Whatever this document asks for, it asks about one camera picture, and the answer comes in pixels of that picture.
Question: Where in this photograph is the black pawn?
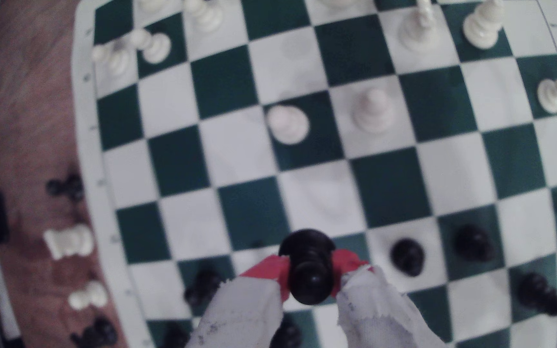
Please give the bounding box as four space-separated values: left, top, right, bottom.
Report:
390 238 425 277
454 223 496 263
278 228 336 306
161 323 190 348
45 174 86 203
269 316 303 348
183 267 223 307

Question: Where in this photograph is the black knight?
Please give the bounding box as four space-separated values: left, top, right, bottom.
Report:
70 316 120 348

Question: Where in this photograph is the white king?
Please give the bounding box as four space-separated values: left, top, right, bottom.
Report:
398 0 441 53

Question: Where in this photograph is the taped red gripper finger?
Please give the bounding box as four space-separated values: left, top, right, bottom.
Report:
332 249 446 348
184 255 291 348

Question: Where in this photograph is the white knight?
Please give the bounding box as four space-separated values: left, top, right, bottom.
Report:
43 224 95 261

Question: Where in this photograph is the black bishop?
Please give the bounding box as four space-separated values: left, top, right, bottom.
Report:
517 272 557 317

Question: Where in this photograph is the green white chess mat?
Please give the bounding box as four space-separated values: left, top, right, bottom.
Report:
71 0 557 348

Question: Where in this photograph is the white pawn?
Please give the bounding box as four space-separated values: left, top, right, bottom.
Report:
182 0 224 34
537 76 557 115
68 280 109 311
131 28 172 65
266 104 310 146
91 43 131 77

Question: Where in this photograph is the white bishop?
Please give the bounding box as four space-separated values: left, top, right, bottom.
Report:
462 0 506 50
352 88 396 134

